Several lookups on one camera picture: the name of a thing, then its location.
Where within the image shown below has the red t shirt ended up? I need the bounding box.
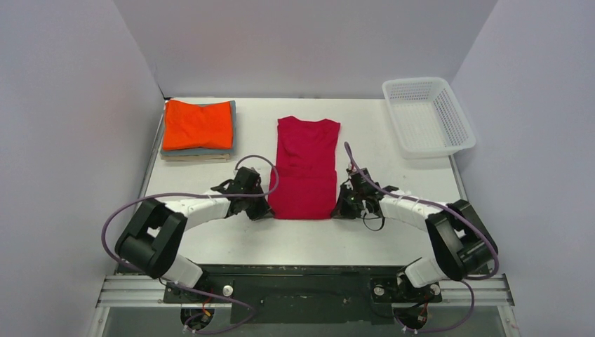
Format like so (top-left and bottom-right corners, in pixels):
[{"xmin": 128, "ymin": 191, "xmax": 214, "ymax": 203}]
[{"xmin": 268, "ymin": 116, "xmax": 341, "ymax": 220}]

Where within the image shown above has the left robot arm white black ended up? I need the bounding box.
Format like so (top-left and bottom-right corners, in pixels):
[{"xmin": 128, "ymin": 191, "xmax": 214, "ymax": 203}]
[{"xmin": 115, "ymin": 167, "xmax": 273, "ymax": 302}]

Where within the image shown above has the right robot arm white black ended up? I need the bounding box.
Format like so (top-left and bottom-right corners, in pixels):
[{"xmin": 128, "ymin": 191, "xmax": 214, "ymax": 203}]
[{"xmin": 330, "ymin": 166, "xmax": 498, "ymax": 301}]

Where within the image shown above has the beige folded t shirt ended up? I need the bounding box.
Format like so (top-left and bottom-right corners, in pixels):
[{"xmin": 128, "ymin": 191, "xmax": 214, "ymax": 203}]
[{"xmin": 160, "ymin": 154, "xmax": 231, "ymax": 162}]

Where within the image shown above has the grey blue folded t shirt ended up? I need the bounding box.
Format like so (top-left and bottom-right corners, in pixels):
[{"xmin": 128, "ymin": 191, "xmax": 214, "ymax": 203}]
[{"xmin": 160, "ymin": 100, "xmax": 237, "ymax": 157}]

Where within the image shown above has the orange folded t shirt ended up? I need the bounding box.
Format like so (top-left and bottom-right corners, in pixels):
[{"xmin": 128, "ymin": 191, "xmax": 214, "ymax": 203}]
[{"xmin": 161, "ymin": 98, "xmax": 234, "ymax": 151}]

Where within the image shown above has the white plastic basket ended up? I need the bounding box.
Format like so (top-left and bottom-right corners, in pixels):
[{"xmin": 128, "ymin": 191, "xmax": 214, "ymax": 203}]
[{"xmin": 382, "ymin": 77, "xmax": 476, "ymax": 159}]

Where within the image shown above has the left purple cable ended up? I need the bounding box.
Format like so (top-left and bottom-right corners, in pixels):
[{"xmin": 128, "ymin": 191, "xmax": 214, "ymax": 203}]
[{"xmin": 101, "ymin": 154, "xmax": 281, "ymax": 335}]

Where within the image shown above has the purple cable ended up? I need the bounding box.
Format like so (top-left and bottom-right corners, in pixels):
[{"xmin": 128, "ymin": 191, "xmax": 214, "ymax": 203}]
[
  {"xmin": 343, "ymin": 141, "xmax": 501, "ymax": 335},
  {"xmin": 101, "ymin": 154, "xmax": 281, "ymax": 335}
]

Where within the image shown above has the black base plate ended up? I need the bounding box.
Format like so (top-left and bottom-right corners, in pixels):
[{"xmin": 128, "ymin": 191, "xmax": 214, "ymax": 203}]
[{"xmin": 163, "ymin": 265, "xmax": 442, "ymax": 324}]

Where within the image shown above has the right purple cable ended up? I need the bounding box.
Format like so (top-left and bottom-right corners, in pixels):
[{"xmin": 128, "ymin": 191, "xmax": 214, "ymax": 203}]
[{"xmin": 343, "ymin": 141, "xmax": 501, "ymax": 335}]

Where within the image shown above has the aluminium rail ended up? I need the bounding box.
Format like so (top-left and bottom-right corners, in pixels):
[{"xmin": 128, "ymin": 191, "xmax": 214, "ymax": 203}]
[{"xmin": 96, "ymin": 275, "xmax": 514, "ymax": 308}]

